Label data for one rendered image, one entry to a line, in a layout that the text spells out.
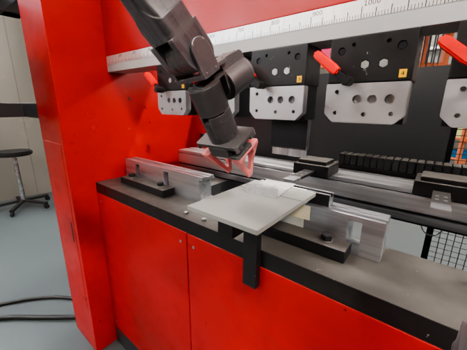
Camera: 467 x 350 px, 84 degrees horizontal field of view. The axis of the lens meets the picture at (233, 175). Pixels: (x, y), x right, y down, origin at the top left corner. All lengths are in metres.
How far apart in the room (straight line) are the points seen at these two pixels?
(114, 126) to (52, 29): 0.40
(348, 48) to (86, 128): 1.01
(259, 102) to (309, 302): 0.48
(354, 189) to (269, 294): 0.43
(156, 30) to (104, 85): 0.89
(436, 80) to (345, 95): 0.56
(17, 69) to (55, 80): 3.11
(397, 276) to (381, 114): 0.33
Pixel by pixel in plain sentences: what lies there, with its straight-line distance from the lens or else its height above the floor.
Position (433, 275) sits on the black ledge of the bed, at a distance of 0.70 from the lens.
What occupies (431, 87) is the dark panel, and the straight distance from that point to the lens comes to 1.12.
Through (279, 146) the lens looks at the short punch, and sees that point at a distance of 0.70.
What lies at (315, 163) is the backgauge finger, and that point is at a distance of 0.89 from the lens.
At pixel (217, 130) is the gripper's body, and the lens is 0.46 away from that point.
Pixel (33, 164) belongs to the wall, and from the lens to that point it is 4.37.
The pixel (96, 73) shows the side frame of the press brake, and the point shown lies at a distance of 1.28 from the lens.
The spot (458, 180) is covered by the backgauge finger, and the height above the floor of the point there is 1.03.
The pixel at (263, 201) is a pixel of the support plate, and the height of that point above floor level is 1.00.
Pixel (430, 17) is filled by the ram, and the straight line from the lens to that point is 0.60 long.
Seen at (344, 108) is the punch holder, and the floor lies 1.20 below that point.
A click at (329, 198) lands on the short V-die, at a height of 0.99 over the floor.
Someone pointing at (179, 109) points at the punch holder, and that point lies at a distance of 0.90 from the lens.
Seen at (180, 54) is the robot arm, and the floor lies 1.28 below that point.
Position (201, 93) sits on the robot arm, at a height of 1.23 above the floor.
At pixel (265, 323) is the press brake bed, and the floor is 0.67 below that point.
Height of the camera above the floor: 1.21
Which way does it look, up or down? 15 degrees down
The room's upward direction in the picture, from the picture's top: 1 degrees clockwise
